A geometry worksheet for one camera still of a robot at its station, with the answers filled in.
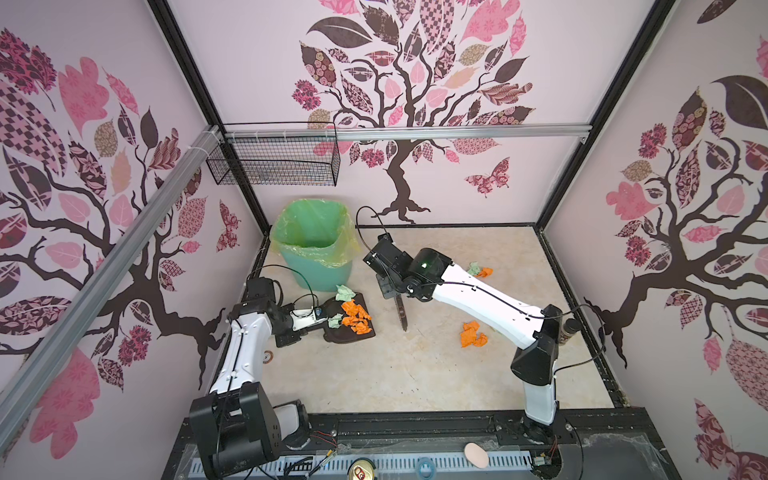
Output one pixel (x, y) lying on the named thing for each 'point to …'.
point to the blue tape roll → (426, 468)
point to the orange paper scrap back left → (353, 309)
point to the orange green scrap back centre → (344, 293)
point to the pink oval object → (476, 455)
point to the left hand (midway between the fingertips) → (296, 326)
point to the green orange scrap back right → (475, 271)
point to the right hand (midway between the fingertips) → (392, 273)
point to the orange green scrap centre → (359, 326)
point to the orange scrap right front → (469, 335)
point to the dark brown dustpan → (344, 334)
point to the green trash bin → (320, 276)
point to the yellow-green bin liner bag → (317, 228)
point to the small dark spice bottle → (570, 328)
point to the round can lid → (361, 469)
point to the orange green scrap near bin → (334, 322)
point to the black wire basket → (280, 161)
